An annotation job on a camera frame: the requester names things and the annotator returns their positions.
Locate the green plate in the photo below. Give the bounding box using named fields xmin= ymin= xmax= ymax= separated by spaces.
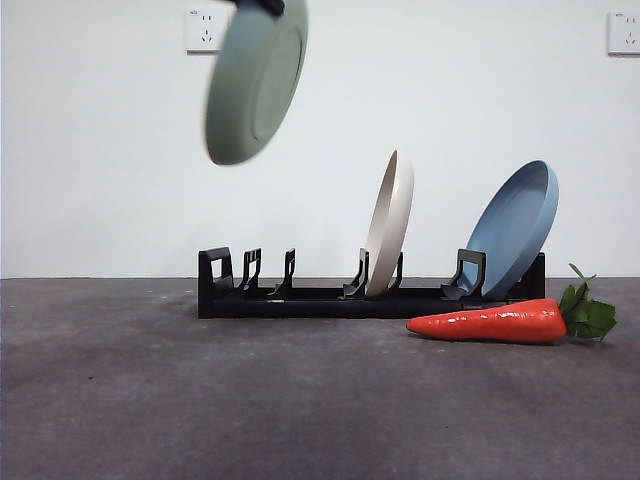
xmin=204 ymin=0 xmax=310 ymax=168

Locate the orange carrot with green leaves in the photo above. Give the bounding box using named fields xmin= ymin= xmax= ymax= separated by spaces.
xmin=405 ymin=263 xmax=619 ymax=346

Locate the cream plate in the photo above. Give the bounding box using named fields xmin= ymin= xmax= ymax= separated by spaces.
xmin=363 ymin=148 xmax=416 ymax=297

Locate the black plate rack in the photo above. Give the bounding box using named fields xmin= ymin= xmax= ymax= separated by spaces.
xmin=197 ymin=246 xmax=547 ymax=321

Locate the blue plate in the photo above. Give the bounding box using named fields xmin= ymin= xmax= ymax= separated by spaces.
xmin=464 ymin=159 xmax=560 ymax=300

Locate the white wall socket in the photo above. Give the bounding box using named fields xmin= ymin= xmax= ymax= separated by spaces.
xmin=605 ymin=10 xmax=640 ymax=56
xmin=184 ymin=8 xmax=227 ymax=55

